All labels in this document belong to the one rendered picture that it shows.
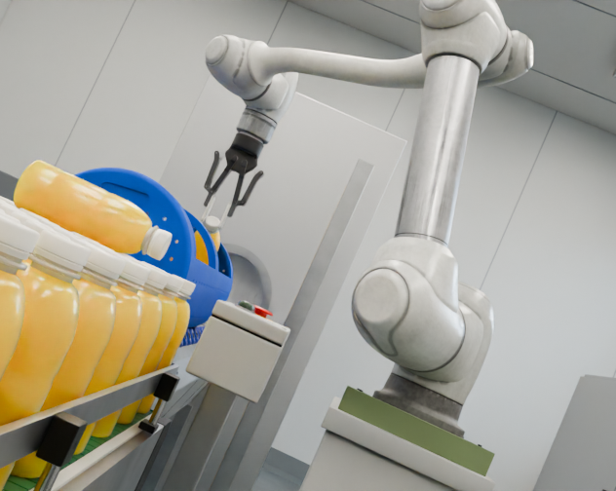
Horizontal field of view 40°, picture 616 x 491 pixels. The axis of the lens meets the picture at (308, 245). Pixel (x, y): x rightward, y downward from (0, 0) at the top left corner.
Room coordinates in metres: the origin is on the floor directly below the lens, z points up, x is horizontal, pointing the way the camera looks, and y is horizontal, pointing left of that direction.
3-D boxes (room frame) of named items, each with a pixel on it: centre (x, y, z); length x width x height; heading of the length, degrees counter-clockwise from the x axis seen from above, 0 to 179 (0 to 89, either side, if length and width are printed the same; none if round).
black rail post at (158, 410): (1.16, 0.10, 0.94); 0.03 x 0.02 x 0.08; 178
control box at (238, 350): (1.17, 0.02, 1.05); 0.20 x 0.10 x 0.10; 178
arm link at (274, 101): (2.05, 0.25, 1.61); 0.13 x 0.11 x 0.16; 145
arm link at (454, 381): (1.66, -0.32, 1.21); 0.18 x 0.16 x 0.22; 144
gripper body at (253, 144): (2.06, 0.24, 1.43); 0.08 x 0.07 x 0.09; 88
